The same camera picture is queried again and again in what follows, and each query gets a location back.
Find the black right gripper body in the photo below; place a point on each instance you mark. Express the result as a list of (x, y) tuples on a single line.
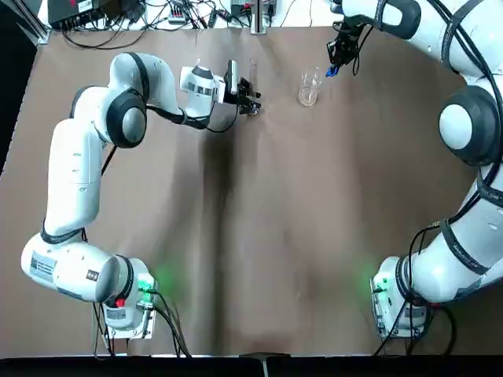
[(351, 30)]

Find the silver aluminium frame post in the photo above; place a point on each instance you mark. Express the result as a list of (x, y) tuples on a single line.
[(39, 23), (260, 15)]

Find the black computer with red logo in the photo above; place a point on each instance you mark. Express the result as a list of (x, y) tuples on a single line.
[(78, 12)]

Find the grey hub with red ports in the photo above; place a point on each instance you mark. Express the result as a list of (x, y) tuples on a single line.
[(177, 16)]

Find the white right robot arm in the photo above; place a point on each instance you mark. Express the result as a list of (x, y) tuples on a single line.
[(463, 118)]

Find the glass pipette with blue bulb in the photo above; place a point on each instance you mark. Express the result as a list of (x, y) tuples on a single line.
[(333, 72)]

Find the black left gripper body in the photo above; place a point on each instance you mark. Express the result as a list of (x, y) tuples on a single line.
[(243, 93)]

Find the clear glass beaker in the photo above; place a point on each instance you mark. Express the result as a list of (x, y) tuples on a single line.
[(307, 96)]

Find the grey electronic device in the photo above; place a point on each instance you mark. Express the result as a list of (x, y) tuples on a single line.
[(239, 7)]

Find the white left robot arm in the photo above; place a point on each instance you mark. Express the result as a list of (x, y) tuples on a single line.
[(74, 176)]

